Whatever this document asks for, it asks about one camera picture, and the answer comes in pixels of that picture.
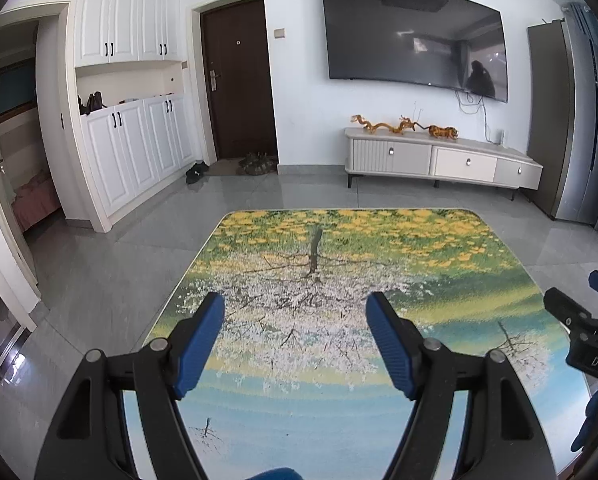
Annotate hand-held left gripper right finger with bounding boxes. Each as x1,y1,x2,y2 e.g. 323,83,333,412
365,291,564,480

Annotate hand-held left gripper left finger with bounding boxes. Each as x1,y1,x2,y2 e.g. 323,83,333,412
33,291,226,480

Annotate person's right hand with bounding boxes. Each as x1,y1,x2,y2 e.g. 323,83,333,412
571,385,598,453

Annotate coffee table with landscape print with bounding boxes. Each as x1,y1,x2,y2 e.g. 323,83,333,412
122,208,597,480

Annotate grey refrigerator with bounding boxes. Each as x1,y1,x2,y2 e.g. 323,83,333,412
526,7,598,226

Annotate black shoes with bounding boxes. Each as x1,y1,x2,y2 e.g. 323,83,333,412
185,161,210,184

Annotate door mat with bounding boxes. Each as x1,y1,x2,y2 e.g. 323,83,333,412
206,159,245,176

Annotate brown shoes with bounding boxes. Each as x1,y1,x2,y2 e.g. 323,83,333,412
236,152,278,176

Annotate white and grey television cabinet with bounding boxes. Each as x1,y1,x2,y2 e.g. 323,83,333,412
344,127,544,203

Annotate pink bed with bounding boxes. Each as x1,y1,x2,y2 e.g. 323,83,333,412
12,169,62,233

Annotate golden dragon ornament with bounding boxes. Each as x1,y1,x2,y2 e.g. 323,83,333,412
350,114,427,136

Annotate white built-in cabinet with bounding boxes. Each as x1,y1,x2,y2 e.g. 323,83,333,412
62,0,205,234

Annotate black bag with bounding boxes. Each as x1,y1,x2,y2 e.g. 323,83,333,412
78,91,109,116

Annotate dark brown door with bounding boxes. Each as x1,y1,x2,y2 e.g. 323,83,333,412
200,0,279,162

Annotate white television cable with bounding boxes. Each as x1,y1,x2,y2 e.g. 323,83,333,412
456,90,494,143

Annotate wall-mounted black television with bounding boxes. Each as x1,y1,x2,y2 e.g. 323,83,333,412
321,0,510,104

